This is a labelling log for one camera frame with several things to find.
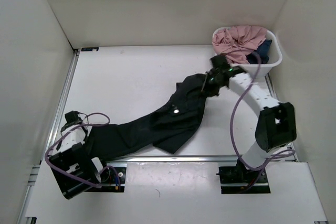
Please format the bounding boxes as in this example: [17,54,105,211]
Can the small blue label sticker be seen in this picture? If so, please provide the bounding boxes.
[81,47,99,52]

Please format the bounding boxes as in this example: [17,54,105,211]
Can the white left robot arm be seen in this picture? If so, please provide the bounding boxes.
[45,111,110,199]

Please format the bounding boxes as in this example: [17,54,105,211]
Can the pink garment in basket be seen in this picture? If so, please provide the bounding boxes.
[212,25,267,65]

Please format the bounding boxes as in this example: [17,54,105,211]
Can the white plastic laundry basket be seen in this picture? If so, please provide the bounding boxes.
[212,26,282,77]

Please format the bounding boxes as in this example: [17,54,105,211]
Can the black trousers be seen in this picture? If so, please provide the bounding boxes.
[88,74,221,160]

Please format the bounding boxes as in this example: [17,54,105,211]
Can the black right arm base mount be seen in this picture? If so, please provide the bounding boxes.
[216,166,271,195]

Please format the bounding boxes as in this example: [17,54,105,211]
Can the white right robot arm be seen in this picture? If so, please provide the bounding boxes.
[203,54,297,182]

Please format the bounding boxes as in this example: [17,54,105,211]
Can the dark blue garment in basket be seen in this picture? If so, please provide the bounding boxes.
[246,39,272,64]

